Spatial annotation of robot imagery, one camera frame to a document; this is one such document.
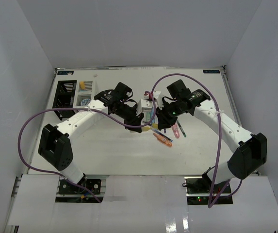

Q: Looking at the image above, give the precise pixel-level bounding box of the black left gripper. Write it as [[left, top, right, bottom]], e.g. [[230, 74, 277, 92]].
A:
[[115, 102, 145, 134]]

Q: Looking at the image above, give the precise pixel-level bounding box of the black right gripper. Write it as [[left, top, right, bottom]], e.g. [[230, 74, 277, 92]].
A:
[[154, 100, 183, 131]]

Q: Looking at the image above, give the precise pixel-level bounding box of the yellow highlighter cap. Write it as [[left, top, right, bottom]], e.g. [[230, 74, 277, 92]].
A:
[[152, 123, 158, 129]]

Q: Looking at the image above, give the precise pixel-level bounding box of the blue white tape roll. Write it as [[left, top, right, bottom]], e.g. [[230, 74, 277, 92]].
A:
[[80, 98, 91, 106]]

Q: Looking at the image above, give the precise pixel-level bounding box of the orange capped highlighter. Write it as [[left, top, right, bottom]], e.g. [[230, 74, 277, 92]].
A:
[[80, 81, 85, 90]]

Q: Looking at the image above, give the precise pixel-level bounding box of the yellow highlighter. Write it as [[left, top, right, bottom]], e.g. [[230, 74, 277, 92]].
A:
[[141, 126, 151, 132]]

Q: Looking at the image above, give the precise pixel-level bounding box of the light blue L-point highlighter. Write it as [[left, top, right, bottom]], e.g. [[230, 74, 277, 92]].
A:
[[79, 90, 91, 93]]

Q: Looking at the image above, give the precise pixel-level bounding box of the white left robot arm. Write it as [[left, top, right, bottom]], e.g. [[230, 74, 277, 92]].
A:
[[38, 82, 144, 194]]

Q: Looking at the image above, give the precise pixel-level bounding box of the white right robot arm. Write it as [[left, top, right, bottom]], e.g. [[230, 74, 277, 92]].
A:
[[156, 80, 267, 194]]

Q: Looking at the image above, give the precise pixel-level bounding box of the green capped highlighter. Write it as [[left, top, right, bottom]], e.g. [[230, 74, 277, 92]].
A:
[[145, 112, 151, 122]]

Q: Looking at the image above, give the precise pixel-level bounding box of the pink highlighter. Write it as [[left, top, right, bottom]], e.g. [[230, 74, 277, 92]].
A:
[[171, 124, 180, 138]]

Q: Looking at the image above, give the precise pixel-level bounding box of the blue uncapped highlighter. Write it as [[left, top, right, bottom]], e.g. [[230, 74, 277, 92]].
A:
[[151, 114, 156, 124]]

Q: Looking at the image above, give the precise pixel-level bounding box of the blue gel pen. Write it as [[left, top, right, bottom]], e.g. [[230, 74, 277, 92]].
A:
[[151, 129, 173, 142]]

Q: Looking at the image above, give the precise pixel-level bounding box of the green gel pen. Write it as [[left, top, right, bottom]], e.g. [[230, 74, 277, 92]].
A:
[[177, 120, 187, 137]]

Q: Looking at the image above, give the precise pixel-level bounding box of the white slotted organizer box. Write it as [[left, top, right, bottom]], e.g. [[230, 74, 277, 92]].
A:
[[73, 80, 99, 108]]

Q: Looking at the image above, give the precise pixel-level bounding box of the black slotted organizer box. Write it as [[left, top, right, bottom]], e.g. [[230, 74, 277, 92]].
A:
[[52, 80, 77, 120]]

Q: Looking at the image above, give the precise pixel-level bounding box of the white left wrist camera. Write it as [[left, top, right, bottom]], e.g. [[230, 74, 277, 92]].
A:
[[136, 99, 153, 115]]

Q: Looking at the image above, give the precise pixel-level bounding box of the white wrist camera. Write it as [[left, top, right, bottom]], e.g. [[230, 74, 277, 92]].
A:
[[152, 91, 164, 109], [136, 99, 153, 115]]

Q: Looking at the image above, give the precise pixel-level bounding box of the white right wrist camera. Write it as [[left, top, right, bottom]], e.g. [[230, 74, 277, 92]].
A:
[[152, 91, 164, 109]]

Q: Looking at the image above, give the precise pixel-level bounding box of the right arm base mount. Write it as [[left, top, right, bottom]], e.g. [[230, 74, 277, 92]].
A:
[[182, 177, 233, 205]]

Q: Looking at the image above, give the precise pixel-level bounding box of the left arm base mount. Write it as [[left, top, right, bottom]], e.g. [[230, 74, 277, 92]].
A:
[[55, 179, 105, 203]]

